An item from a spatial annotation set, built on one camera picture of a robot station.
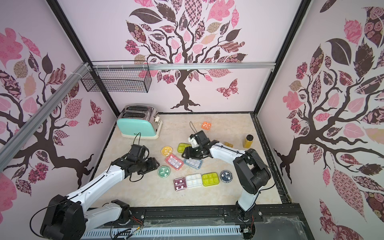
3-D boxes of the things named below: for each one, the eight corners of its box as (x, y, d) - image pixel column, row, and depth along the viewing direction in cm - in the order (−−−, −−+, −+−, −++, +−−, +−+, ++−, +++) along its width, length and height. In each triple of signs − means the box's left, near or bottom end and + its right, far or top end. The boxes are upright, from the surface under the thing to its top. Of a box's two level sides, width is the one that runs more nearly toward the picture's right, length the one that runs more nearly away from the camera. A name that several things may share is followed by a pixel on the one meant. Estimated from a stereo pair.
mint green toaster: (123, 139, 107) (111, 122, 92) (129, 122, 117) (120, 104, 103) (159, 139, 107) (154, 122, 92) (163, 122, 117) (158, 104, 103)
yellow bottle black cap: (243, 149, 101) (247, 141, 93) (241, 142, 105) (245, 134, 97) (250, 149, 101) (254, 141, 93) (248, 142, 105) (252, 134, 97)
